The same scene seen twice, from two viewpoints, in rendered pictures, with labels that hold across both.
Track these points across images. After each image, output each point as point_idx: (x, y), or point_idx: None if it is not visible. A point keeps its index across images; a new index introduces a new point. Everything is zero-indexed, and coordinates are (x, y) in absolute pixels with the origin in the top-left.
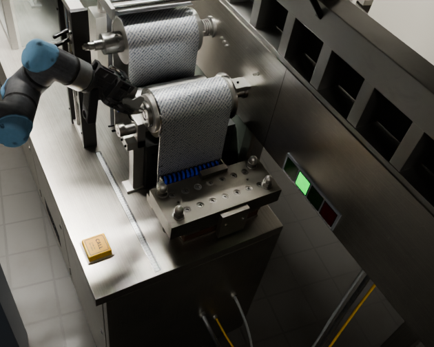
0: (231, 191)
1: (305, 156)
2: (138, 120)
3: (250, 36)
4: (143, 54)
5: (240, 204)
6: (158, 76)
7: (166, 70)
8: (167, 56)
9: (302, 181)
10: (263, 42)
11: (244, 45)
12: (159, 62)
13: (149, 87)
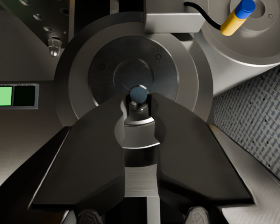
0: (40, 12)
1: (13, 125)
2: (165, 22)
3: (149, 186)
4: None
5: (13, 12)
6: (250, 90)
7: (241, 105)
8: (242, 137)
9: (2, 98)
10: (126, 192)
11: (154, 169)
12: (253, 125)
13: (240, 82)
